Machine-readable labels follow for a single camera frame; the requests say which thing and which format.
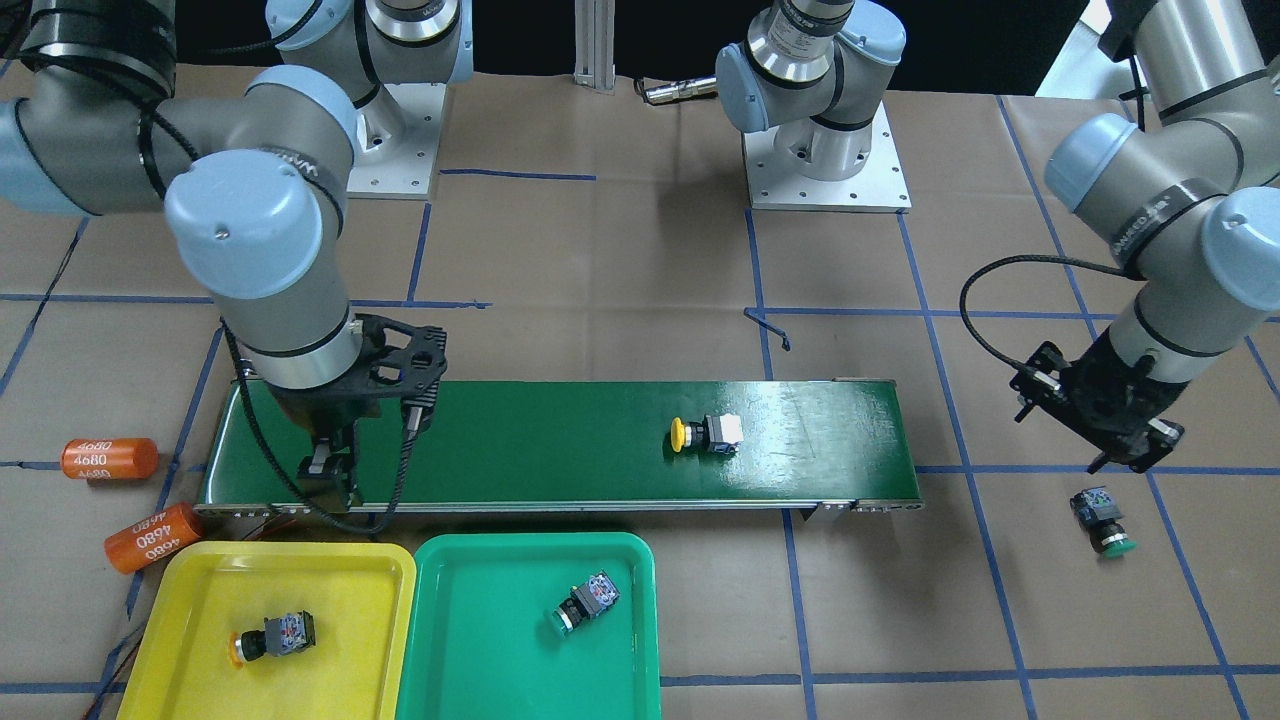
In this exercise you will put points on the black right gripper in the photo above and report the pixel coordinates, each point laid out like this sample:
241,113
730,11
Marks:
313,411

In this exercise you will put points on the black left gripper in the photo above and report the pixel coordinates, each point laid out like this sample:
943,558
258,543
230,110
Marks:
1103,375

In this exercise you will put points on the green push button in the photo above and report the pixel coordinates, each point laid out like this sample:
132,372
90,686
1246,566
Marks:
1099,516
586,601

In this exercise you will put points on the yellow push button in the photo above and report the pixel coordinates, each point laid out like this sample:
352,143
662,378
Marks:
716,434
289,634

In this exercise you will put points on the orange cylinder 4680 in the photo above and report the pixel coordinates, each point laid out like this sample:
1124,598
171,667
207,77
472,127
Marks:
131,458
158,536

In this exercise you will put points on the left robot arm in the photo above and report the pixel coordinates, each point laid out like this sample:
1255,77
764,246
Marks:
1188,209

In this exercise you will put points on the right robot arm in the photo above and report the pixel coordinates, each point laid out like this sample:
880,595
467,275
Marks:
253,188

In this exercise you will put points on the yellow plastic tray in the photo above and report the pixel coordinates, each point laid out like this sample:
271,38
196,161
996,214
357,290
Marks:
360,594

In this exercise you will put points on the green conveyor belt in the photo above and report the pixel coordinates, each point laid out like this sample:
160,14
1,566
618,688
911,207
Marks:
522,446

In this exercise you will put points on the green plastic tray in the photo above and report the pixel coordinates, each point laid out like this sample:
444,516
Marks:
481,644

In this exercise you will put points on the aluminium frame post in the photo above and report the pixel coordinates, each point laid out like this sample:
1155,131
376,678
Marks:
594,22

